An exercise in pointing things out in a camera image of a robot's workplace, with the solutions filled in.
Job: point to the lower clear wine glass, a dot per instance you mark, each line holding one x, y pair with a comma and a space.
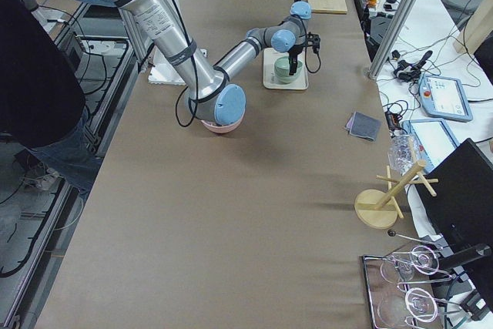
412, 309

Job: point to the crumpled clear plastic bag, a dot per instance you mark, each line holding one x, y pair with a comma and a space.
403, 153

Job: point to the black power adapter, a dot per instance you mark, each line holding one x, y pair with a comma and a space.
393, 120

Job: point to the wire glass rack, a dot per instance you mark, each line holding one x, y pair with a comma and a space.
456, 296

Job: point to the pink bowl with ice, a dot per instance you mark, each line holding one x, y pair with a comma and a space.
221, 129

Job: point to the blue teach pendant tablet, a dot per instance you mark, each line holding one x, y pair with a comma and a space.
444, 97

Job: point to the cream rabbit tray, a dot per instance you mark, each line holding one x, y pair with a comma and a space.
269, 57

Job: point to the aluminium frame post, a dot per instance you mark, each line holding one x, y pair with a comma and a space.
390, 37

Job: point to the upper clear wine glass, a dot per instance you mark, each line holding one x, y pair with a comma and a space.
404, 265

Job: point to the black monitor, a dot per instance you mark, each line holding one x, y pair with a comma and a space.
462, 213

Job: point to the wooden mug tree stand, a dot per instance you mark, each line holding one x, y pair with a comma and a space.
380, 210

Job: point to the green bowl robot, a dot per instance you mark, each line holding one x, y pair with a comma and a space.
287, 79
281, 66

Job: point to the standing person in jeans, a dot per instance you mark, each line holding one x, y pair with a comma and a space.
42, 103

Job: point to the grey purple folded cloth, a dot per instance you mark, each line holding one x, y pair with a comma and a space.
363, 126

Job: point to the clear wine glass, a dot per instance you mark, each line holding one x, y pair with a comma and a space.
412, 309
404, 265

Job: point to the green bowl on tray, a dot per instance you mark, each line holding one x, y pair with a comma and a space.
283, 84

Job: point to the wooden cutting board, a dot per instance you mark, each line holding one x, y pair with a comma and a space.
328, 6

